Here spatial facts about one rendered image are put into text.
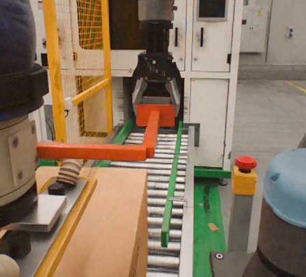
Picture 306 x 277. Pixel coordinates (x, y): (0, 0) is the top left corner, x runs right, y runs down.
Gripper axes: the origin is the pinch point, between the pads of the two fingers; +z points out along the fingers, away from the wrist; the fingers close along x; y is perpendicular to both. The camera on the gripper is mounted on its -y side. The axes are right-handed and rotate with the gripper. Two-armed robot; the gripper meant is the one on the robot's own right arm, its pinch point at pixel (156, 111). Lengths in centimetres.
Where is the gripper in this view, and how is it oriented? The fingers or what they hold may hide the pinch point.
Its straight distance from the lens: 74.3
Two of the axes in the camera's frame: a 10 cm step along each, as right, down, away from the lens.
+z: -0.1, 9.5, 3.0
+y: -0.7, 3.0, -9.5
